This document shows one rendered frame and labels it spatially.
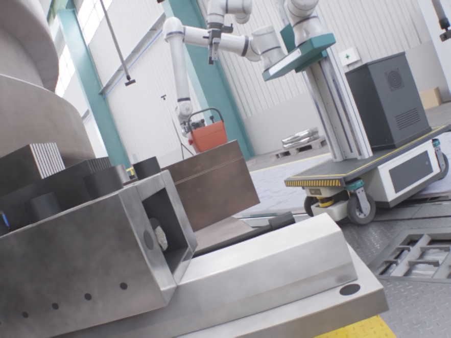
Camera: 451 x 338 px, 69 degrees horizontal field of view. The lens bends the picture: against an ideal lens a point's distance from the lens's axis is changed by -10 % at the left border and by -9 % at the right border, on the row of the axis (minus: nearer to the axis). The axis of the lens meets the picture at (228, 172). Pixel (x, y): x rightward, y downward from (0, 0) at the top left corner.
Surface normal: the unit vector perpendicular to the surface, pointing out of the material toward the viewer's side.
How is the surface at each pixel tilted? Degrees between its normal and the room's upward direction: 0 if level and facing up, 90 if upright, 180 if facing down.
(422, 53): 90
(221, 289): 72
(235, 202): 90
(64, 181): 90
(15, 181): 90
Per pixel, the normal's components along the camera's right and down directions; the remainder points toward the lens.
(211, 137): 0.33, 0.08
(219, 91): 0.56, -0.15
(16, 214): -0.07, 0.11
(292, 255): -0.18, -0.19
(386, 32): -0.75, 0.33
